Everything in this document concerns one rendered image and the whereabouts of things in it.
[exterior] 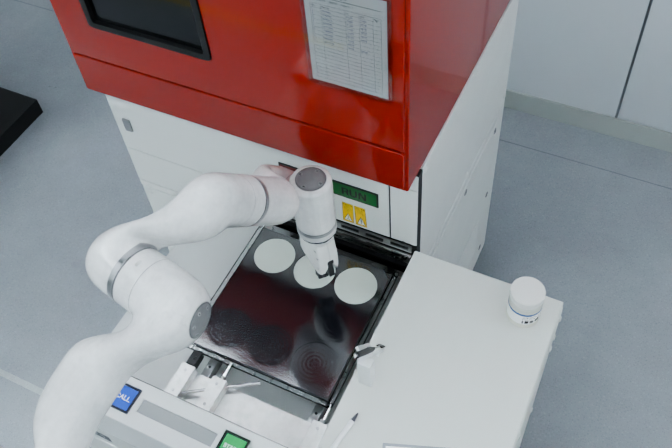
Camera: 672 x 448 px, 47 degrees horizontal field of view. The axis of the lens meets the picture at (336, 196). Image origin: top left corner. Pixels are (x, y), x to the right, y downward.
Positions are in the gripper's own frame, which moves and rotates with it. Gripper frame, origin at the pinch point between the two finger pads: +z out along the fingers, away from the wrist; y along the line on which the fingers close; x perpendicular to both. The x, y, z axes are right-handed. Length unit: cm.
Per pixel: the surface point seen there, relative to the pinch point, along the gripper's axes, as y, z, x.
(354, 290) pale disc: 4.0, 7.9, 5.5
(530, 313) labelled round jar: 34.6, -4.8, 30.4
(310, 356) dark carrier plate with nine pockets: 13.8, 8.0, -11.1
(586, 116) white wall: -67, 90, 151
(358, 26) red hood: 1, -64, 12
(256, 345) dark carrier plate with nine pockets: 5.3, 8.0, -20.3
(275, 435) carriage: 25.2, 10.0, -25.5
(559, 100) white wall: -77, 87, 145
